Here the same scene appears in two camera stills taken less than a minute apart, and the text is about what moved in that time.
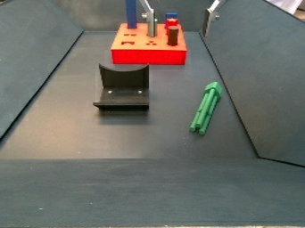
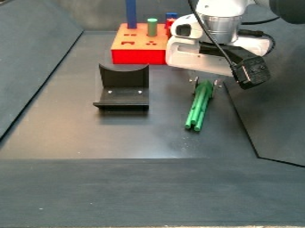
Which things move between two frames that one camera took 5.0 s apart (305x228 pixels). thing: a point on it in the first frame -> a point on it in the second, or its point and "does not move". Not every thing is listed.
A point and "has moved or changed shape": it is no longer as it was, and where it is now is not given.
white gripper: [150, 17] -> [182, 50]
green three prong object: [211, 93] has moved or changed shape
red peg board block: [135, 48] does not move
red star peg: [170, 22] does not move
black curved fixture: [124, 89] does not move
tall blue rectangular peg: [131, 14] does not move
